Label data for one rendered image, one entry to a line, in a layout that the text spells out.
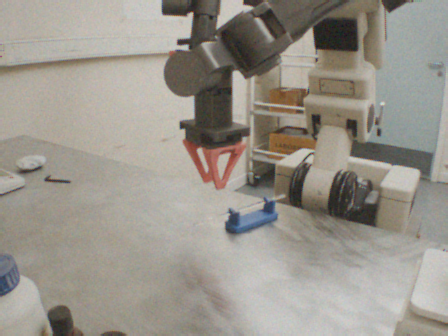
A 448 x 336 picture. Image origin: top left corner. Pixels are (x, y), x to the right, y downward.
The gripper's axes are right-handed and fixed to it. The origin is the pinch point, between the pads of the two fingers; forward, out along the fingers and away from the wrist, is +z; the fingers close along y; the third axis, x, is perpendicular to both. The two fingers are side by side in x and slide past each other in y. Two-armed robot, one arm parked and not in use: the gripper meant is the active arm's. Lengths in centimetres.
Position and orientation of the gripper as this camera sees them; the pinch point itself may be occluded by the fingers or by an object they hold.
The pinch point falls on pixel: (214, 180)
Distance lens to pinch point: 56.6
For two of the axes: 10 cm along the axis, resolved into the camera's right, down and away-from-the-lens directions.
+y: 5.9, 2.7, -7.6
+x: 8.1, -2.0, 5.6
